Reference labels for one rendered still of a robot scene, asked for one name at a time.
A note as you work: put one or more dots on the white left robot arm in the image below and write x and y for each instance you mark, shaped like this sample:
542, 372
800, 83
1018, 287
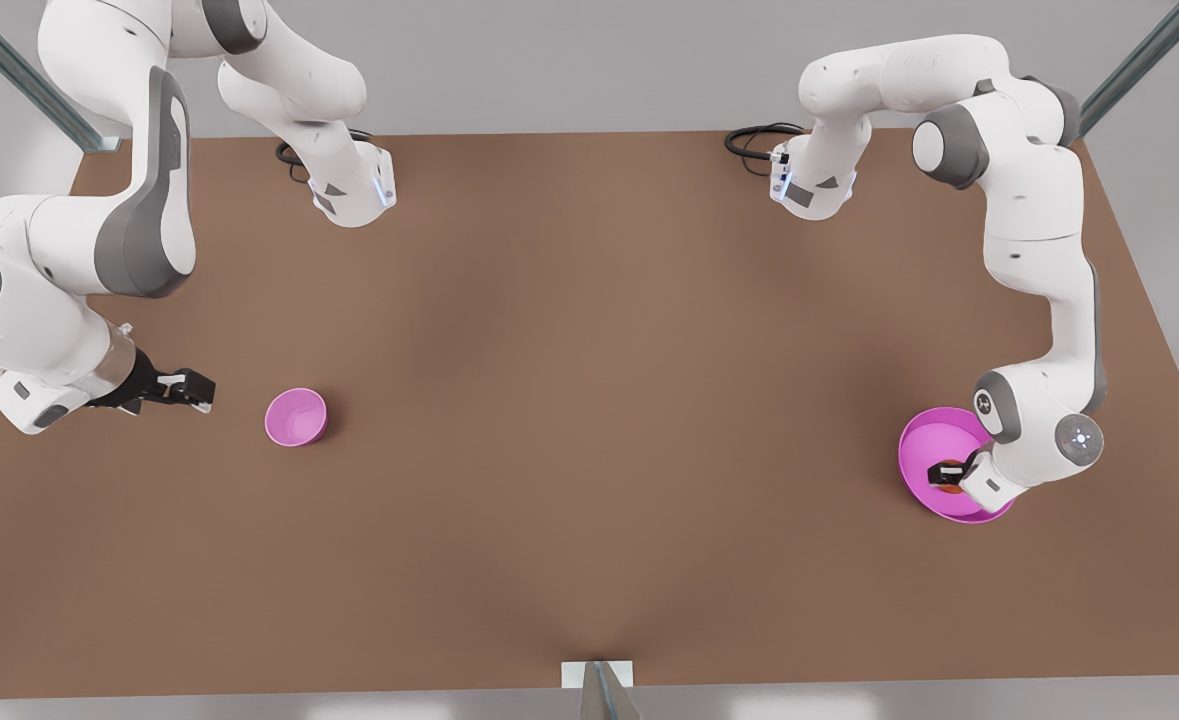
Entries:
1034, 200

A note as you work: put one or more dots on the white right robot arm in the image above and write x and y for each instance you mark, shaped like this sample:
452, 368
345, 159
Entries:
59, 250

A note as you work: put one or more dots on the pink plate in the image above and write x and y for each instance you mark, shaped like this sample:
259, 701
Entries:
934, 440

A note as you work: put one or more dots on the small pink bowl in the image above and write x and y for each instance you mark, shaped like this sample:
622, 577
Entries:
295, 418

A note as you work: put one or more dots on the silver frame post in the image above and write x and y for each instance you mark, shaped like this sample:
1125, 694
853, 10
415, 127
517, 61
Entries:
1144, 55
24, 75
601, 690

